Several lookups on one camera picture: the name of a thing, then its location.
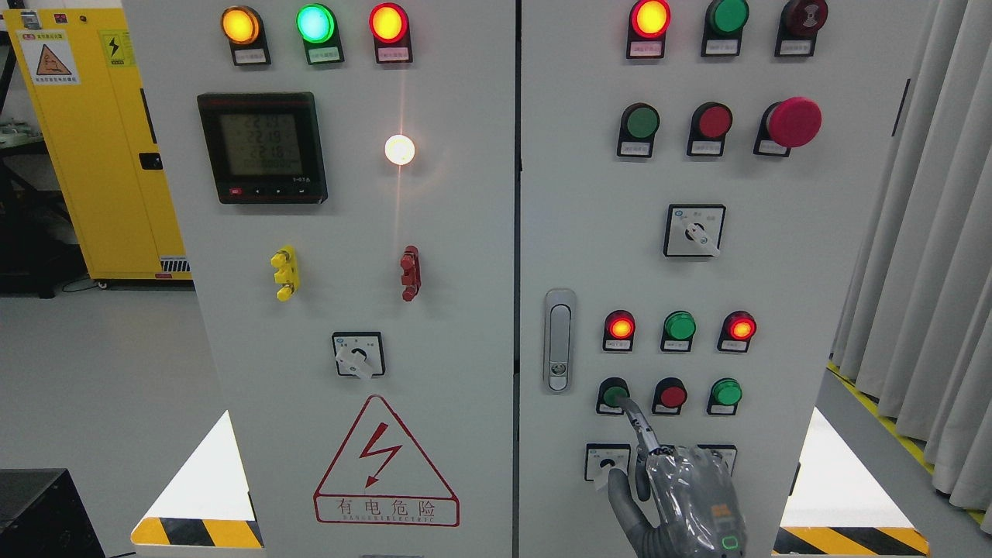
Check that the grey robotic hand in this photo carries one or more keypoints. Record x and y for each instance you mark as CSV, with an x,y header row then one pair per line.
x,y
693,493

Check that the green start push button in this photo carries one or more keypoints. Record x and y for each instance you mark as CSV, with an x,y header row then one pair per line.
x,y
610,392

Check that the lower red push button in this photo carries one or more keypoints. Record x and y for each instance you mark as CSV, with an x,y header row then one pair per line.
x,y
670,396

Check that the red push button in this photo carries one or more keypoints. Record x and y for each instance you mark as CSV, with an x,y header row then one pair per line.
x,y
670,396
709,126

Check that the lower right green push button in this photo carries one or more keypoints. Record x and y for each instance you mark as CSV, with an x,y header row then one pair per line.
x,y
724,397

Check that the upper red push button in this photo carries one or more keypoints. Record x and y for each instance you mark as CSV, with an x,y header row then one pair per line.
x,y
709,126

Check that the upper green push button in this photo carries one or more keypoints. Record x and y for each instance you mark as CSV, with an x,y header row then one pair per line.
x,y
638,126

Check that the red emergency stop mushroom button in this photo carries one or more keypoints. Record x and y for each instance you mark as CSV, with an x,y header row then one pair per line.
x,y
785,125

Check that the lower green indicator light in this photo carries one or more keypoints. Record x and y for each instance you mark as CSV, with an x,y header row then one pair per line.
x,y
678,330

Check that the green indicator light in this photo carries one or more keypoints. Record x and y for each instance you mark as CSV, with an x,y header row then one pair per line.
x,y
678,330
318,28

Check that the lower right red indicator light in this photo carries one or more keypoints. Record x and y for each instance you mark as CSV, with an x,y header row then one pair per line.
x,y
738,329

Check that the red indicator light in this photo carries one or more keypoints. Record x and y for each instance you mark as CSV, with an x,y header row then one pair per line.
x,y
618,336
738,329
390,27
647,30

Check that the lower left red indicator light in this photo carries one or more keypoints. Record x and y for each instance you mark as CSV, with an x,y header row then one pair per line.
x,y
618,336

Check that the grey curtain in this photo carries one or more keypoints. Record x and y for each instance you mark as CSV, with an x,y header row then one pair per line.
x,y
915,334

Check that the red electric danger warning sticker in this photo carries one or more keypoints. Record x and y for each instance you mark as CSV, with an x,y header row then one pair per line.
x,y
381,475

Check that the white right cabinet door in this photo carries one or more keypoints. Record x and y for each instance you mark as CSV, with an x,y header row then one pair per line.
x,y
593,223

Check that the white cabinet door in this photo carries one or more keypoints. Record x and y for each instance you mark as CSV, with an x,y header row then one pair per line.
x,y
593,223
449,352

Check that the red terminal connector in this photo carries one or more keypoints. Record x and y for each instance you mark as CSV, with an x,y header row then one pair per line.
x,y
410,273

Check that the white indicator light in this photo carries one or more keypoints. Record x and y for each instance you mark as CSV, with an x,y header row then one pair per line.
x,y
399,149

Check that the yellow terminal connector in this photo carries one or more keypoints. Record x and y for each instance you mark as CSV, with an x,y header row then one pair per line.
x,y
286,272

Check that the white left cabinet door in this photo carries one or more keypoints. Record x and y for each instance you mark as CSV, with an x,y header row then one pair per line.
x,y
449,352

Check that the green indicator lamp top right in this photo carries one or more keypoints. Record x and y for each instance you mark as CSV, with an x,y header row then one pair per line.
x,y
723,24

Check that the red indicator light top right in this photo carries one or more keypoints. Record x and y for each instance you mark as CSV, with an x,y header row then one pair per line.
x,y
647,30

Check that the dark red buzzer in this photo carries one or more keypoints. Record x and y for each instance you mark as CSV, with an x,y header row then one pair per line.
x,y
800,22

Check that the black digital power meter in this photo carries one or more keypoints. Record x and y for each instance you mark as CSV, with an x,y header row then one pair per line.
x,y
264,148

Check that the red indicator light top left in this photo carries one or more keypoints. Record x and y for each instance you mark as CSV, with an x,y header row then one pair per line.
x,y
390,27

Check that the green indicator light top left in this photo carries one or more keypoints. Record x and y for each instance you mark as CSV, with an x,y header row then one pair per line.
x,y
318,28

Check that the black box bottom left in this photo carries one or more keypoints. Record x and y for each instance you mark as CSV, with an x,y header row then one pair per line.
x,y
43,516

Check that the amber indicator light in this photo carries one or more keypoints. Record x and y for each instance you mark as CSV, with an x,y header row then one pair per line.
x,y
245,33

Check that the yellow safety storage cabinet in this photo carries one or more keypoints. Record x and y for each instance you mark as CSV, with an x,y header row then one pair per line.
x,y
81,73

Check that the black key selector switch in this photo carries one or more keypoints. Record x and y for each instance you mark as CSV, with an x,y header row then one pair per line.
x,y
726,452

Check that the lower white rotary selector switch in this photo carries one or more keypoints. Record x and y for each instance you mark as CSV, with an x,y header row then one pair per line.
x,y
600,458

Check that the grey cabinet door handle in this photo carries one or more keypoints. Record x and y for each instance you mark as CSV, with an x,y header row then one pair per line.
x,y
558,316

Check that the upper right rotary selector switch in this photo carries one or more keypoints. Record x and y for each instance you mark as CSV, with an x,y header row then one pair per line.
x,y
693,230

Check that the left door rotary selector switch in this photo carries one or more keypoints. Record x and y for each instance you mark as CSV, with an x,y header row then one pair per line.
x,y
359,354

